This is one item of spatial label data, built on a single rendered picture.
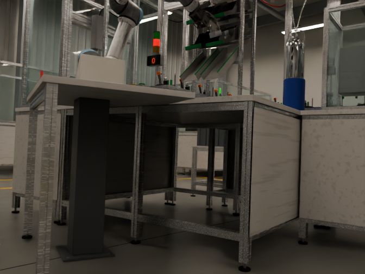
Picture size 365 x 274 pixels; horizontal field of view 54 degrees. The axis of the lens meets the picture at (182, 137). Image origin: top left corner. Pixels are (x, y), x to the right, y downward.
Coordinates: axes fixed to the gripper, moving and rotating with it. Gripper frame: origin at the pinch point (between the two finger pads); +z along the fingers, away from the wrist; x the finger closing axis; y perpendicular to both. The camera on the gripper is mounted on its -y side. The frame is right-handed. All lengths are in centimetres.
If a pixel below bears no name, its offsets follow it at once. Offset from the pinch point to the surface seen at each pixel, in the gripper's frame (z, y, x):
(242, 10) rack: 6.6, -16.4, 10.2
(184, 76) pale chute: 9.0, 24.8, -20.8
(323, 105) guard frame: 82, 5, 36
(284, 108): 48, 27, 29
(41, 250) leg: -36, 142, -11
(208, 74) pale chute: 13.2, 22.5, -5.8
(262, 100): 18, 41, 34
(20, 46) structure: 101, -232, -739
